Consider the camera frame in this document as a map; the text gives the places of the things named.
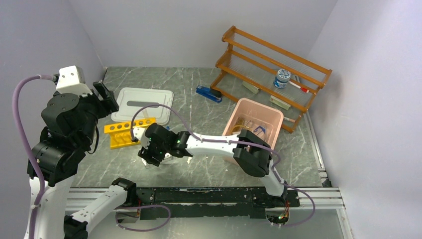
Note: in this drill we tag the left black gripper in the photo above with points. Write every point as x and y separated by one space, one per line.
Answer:
108 104

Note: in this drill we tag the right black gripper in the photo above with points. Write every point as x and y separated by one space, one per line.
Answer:
148 154

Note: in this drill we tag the yellow test tube rack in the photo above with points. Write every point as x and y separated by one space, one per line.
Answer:
120 134

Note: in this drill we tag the clear test tube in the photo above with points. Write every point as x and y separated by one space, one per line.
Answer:
144 113

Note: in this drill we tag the yellow rubber tubing with clamps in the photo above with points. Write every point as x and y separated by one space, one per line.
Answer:
243 123

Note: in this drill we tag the blue safety glasses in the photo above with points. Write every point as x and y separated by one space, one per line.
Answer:
261 130

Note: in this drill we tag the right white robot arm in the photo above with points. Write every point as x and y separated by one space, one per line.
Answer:
253 155

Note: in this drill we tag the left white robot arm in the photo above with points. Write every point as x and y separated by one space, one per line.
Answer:
71 125

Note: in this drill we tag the white plastic lid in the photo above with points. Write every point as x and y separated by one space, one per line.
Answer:
132 99

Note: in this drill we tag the blue stapler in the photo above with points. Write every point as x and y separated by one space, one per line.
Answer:
209 93

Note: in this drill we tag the pink plastic bin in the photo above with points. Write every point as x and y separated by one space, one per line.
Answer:
262 114

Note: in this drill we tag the beige block on shelf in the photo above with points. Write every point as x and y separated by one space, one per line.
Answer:
250 87

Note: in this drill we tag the orange wooden shelf rack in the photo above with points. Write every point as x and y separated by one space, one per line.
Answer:
256 61

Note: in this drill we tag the beige labelled block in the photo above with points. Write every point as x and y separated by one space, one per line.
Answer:
279 102

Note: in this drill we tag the blue white jar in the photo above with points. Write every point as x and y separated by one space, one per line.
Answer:
282 78

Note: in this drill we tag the red white marker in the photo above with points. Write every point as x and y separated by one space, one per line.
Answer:
299 87

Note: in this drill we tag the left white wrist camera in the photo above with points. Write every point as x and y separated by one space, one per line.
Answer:
71 80

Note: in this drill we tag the black base frame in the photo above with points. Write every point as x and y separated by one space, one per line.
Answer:
252 202

